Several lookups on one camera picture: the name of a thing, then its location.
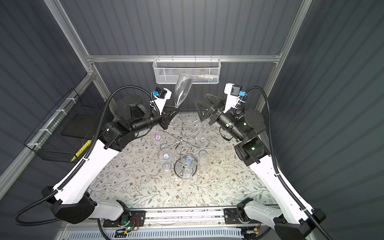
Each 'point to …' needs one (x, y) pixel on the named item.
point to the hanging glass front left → (166, 157)
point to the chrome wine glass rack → (182, 146)
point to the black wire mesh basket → (47, 142)
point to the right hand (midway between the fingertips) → (201, 100)
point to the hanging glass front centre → (189, 160)
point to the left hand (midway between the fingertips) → (178, 107)
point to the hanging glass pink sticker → (158, 138)
